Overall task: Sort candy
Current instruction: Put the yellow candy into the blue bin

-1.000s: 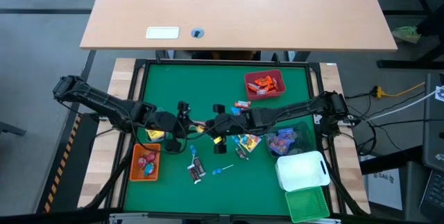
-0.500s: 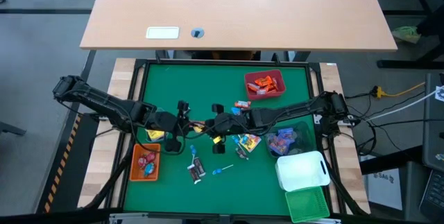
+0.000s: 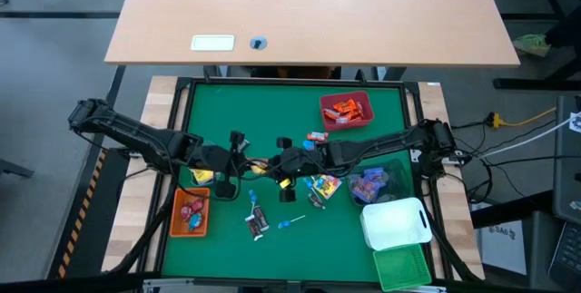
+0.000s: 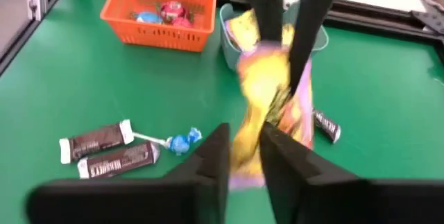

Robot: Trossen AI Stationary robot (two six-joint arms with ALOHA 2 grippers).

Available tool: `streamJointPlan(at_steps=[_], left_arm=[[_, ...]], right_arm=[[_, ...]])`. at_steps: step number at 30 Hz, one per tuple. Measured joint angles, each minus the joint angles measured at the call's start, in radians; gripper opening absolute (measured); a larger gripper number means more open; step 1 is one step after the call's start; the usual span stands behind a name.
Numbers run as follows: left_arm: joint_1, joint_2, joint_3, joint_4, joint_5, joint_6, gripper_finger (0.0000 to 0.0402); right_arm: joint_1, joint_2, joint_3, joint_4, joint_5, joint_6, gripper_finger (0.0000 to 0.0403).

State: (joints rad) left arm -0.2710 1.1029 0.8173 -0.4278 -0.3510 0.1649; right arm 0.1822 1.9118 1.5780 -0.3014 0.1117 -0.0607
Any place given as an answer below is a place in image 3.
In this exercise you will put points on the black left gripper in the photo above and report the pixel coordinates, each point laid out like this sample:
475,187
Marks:
218,159

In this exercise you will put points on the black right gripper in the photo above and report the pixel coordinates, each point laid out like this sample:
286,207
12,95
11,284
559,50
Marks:
299,161

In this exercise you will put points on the yellow sour candy packet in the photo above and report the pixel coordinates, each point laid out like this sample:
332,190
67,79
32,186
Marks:
202,176
329,185

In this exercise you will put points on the red round candy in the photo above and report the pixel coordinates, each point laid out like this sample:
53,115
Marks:
198,204
186,211

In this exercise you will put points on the blue round candy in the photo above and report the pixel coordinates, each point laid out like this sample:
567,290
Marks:
195,221

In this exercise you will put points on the red white candy wrapper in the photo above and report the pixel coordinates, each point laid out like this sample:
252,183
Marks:
331,114

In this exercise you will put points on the red plastic bin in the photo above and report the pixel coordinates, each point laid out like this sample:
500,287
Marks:
327,100

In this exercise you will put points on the purple candy packet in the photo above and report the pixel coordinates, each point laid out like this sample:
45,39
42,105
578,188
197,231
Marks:
374,175
361,188

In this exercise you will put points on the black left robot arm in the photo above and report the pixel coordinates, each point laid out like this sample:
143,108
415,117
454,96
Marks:
136,134

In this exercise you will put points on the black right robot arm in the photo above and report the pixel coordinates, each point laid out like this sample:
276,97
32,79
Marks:
386,141

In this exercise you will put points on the blue candy packet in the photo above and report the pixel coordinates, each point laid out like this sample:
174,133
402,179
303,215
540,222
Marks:
309,144

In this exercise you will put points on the clear teal plastic bin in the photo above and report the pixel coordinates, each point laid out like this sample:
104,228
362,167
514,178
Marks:
194,182

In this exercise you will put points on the orange plastic bin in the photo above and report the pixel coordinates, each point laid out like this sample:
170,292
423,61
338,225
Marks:
179,227

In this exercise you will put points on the green table mat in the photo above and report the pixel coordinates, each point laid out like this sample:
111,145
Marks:
318,247

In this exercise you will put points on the dark translucent plastic bin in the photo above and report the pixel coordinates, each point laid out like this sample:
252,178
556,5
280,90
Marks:
395,188

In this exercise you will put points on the silver aluminium bar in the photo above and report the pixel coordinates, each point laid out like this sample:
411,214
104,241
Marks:
190,284

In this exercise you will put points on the white plastic bin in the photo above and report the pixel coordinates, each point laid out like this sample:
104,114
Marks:
395,222

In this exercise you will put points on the light wooden desk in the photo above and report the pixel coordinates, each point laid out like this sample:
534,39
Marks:
318,12

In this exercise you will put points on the green plastic basket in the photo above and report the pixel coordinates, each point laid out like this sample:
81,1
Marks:
401,268

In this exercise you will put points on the black hazard striped base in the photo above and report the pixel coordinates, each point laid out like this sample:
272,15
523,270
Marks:
95,238

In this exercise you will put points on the grey chair leg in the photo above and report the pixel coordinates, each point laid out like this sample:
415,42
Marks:
16,168

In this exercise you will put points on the white box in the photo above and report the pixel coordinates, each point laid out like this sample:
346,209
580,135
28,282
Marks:
504,252

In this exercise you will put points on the black computer case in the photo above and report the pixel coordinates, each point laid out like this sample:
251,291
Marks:
567,170

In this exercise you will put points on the black keyboard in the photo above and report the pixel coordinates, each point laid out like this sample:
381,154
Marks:
567,256

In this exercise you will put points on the person's leg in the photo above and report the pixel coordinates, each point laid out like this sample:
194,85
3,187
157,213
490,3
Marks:
565,32

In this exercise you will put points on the black table frame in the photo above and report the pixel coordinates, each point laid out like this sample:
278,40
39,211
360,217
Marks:
295,80

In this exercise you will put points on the white metal bracket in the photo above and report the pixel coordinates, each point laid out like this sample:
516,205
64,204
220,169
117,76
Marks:
416,155

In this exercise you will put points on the black desk leg frame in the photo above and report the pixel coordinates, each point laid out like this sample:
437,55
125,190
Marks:
535,83

